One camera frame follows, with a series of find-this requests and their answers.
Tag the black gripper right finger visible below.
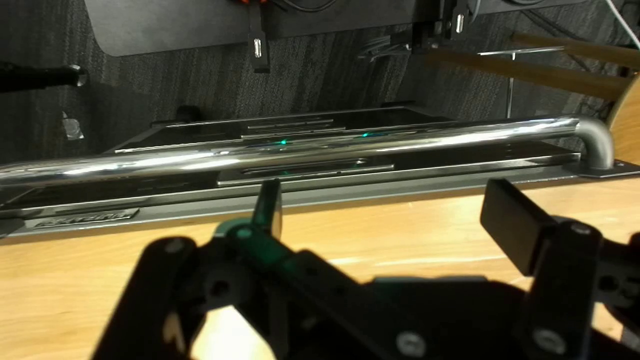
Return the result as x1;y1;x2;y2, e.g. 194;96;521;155
479;177;640;360

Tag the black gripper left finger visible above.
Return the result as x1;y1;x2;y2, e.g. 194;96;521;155
93;177;376;360

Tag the chrome cart handle bar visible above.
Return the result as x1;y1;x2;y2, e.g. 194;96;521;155
0;116;616;191

